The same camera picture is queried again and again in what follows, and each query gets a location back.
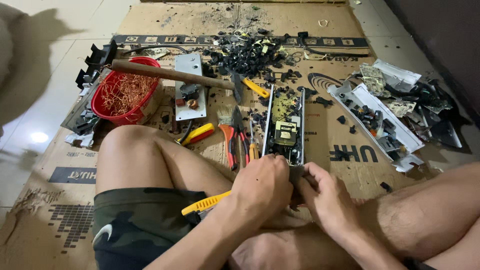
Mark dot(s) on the pile of black plastic debris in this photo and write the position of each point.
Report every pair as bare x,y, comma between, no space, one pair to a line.
249,52

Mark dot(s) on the person's left leg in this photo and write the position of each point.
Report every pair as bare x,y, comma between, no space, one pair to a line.
142,161

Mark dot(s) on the person's right leg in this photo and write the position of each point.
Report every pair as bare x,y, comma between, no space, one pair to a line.
423,213

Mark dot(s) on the grey metal plate with parts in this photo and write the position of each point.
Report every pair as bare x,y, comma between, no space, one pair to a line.
189,63

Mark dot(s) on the camouflage shorts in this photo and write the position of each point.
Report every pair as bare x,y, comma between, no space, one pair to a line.
138,225

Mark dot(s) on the open metal power supply case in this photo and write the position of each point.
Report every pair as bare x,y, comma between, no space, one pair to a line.
285,127

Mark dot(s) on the person's right hand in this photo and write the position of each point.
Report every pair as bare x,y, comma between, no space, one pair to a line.
330,202

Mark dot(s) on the rubber band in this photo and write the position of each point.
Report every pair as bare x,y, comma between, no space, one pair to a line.
323,22

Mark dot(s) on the black plastic bracket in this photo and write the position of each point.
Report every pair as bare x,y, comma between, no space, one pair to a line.
96,62

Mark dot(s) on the heap of scrap circuit boards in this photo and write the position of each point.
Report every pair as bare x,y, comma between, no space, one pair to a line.
416,97

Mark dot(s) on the grey metal tray with parts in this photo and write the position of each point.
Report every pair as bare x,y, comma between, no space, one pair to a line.
80,116

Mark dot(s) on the person's leg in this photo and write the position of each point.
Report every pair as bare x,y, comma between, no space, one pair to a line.
142,161
423,213

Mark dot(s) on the person's left hand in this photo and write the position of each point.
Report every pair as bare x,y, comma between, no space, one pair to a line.
258,187

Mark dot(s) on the white metal case with parts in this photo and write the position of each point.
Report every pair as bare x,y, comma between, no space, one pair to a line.
375,120

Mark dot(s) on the flattened brown cardboard sheet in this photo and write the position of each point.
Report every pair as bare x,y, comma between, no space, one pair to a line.
240,112

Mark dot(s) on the person's left fingers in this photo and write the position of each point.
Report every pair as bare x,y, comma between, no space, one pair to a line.
287,176

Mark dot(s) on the small circuit board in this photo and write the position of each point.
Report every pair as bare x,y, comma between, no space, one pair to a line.
157,52

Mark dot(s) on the red plastic basket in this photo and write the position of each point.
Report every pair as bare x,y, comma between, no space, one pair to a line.
112,112

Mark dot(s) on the red and black pliers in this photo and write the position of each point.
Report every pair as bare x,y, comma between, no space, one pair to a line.
238,140

